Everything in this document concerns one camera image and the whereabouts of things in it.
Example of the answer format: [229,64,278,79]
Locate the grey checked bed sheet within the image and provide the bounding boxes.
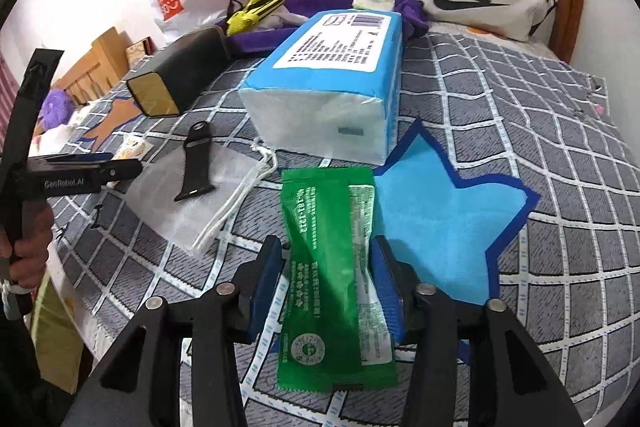
[50,27,631,427]

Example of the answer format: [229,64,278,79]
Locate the white cloth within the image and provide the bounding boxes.
[265,7,307,32]

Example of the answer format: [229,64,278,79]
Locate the person's left hand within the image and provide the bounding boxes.
[0,202,53,280]

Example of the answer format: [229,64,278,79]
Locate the colourful bedding pile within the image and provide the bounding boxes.
[32,104,96,154]

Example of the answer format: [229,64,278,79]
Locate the olive bed side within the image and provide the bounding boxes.
[30,257,93,395]

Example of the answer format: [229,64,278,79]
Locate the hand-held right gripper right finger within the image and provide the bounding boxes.
[372,234,583,427]

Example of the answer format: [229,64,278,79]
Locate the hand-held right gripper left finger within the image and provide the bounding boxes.
[60,234,285,427]

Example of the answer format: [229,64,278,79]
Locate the purple towel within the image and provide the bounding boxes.
[212,0,428,55]

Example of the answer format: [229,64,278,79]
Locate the patterned brown box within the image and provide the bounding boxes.
[122,38,156,68]

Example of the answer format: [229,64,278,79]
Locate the blue tissue pack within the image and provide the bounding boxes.
[236,9,405,165]

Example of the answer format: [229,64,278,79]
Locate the person's dark clothing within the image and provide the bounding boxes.
[0,307,66,427]

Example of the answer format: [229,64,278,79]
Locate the striped curtain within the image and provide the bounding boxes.
[0,57,13,108]

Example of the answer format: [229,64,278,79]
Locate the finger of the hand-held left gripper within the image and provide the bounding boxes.
[97,158,144,182]
[37,152,115,168]

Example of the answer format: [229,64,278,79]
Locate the black box with gold end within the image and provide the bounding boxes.
[125,26,231,118]

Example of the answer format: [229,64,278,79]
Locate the purple plush toy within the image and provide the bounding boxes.
[40,88,76,130]

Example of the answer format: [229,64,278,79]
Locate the black watch strap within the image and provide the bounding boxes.
[173,121,217,202]

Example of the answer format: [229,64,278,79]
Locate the white drawstring pouch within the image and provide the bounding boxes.
[124,138,278,258]

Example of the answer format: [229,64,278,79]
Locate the yellow utility knife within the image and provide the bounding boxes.
[226,0,287,36]

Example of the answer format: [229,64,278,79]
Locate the green wipes packet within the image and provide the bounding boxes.
[276,164,398,395]

